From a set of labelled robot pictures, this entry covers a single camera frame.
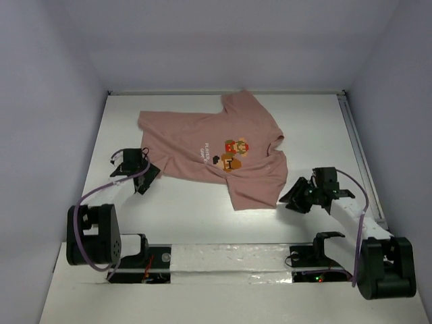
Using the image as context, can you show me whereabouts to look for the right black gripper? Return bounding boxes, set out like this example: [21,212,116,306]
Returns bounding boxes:
[277,176,322,213]

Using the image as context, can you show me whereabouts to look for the pink printed t-shirt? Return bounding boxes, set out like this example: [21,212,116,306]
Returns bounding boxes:
[138,90,288,211]

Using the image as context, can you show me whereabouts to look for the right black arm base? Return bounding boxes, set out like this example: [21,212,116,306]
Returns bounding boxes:
[284,232,352,283]

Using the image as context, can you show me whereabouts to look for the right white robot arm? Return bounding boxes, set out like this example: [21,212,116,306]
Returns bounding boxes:
[280,175,416,300]

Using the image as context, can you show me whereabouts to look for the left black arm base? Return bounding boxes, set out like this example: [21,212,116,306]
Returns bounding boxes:
[107,245,171,284]

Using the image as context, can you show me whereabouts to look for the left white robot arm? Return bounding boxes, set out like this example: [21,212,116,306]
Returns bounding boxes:
[66,147,160,272]

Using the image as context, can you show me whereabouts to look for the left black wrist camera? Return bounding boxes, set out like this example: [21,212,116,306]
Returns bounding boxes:
[121,148,142,171]

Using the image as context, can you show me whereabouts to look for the aluminium rail right edge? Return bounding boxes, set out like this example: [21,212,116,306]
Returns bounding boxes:
[337,92,388,229]

